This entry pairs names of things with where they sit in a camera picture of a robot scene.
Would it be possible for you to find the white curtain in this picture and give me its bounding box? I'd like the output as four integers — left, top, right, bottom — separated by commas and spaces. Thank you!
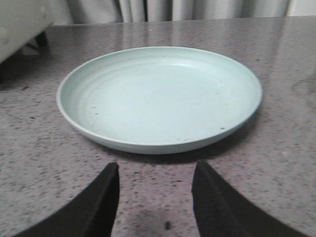
53, 0, 316, 25

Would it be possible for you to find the mint green plate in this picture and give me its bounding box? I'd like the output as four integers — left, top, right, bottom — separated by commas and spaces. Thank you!
56, 46, 262, 155

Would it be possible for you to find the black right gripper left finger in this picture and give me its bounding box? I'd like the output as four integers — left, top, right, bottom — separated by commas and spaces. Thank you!
16, 162, 119, 237

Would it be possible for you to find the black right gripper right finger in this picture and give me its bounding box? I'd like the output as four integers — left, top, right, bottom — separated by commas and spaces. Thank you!
192, 160, 304, 237

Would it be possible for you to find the white Toshiba toaster oven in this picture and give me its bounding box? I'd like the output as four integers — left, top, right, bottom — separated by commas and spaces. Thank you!
0, 0, 54, 63

